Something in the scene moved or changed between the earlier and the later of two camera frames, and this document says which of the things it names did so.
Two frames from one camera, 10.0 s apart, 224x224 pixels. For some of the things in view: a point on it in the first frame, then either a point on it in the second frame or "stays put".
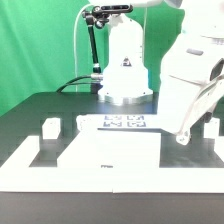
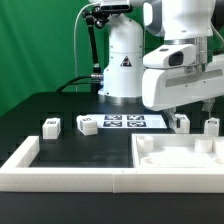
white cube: [51, 128] stays put
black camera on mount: [105, 10] stays put
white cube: [211, 129] stays put
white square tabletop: [112, 148] → [151, 150]
